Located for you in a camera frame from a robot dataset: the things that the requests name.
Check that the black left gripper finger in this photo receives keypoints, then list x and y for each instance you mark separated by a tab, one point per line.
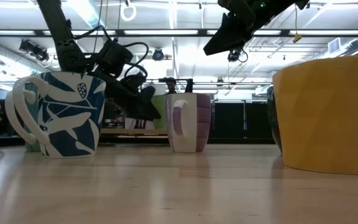
145	107

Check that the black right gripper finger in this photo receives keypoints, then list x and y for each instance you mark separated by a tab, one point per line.
228	35

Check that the green ribbed mug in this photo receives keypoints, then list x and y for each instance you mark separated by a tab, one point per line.
159	112

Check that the purple ribbed mug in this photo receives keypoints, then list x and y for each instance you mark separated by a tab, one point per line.
202	124

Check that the blue white leaf pattern mug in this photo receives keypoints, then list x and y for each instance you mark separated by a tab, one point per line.
70	124

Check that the dark speckled teal brown mug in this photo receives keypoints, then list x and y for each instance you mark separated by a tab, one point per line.
273	124

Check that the yellow mug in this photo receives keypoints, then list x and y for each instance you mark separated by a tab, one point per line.
328	118

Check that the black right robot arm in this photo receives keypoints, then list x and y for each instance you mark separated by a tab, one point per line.
294	4

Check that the black overhead beam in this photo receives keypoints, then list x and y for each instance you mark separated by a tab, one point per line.
202	32

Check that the yellow hanging tag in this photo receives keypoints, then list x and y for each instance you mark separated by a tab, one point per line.
297	38

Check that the black room divider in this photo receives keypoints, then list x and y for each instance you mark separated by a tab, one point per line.
244	119

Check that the white air vent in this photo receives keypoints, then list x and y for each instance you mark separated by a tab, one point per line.
334	45

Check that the black ceiling camera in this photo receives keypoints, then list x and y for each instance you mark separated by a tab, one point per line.
233	56

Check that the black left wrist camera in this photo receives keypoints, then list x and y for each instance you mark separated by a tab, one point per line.
115	57

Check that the wooden shelf with black frame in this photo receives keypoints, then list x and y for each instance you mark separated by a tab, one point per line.
129	131

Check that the black overhead camera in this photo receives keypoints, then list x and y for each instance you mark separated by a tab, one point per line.
158	54

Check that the black aluminium table frame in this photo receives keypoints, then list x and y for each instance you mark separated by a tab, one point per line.
235	141

